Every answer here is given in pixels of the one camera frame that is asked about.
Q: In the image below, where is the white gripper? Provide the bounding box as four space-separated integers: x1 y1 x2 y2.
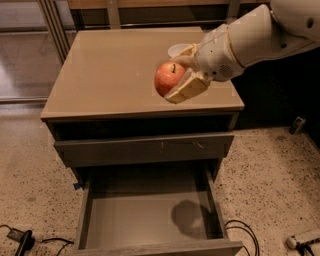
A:
164 24 244 104

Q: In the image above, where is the red apple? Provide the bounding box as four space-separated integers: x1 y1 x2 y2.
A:
154 62 186 97

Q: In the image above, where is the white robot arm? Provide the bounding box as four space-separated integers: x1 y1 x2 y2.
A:
165 0 320 104

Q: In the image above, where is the grey wooden drawer cabinet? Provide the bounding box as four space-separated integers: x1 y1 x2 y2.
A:
41 28 244 185

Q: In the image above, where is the closed top drawer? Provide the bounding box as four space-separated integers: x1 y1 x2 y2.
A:
54 133 233 168

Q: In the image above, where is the open middle drawer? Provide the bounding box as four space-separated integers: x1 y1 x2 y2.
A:
73 164 243 256

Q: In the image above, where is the white ceramic bowl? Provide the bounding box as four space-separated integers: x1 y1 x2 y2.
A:
168 44 189 58

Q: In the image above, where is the small grey floor device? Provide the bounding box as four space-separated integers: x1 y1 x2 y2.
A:
289 116 306 135

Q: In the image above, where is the blue tape piece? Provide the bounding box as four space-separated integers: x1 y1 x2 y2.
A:
73 182 81 190

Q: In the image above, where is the white power strip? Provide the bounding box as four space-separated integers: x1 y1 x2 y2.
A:
286 228 320 249

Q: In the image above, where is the black power adapter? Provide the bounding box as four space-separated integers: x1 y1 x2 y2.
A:
7 228 35 256

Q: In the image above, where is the metal railing frame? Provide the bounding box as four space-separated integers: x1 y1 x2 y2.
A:
35 0 271 61

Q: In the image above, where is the black looped cable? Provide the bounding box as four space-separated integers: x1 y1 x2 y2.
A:
224 218 261 256

